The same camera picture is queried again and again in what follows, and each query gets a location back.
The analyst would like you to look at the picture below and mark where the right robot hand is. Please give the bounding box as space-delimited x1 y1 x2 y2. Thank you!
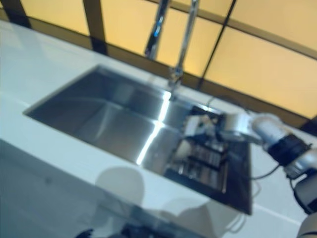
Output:
184 112 253 144

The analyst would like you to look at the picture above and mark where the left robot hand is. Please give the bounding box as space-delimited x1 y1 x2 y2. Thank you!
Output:
74 228 95 238

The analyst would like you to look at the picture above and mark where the speckled cream plate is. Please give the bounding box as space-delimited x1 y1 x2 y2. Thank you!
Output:
176 141 193 163

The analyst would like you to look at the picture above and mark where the chrome gooseneck faucet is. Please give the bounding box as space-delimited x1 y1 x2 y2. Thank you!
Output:
144 0 200 101

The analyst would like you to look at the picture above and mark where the stainless steel sink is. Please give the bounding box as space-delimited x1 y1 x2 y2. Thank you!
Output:
23 63 253 216

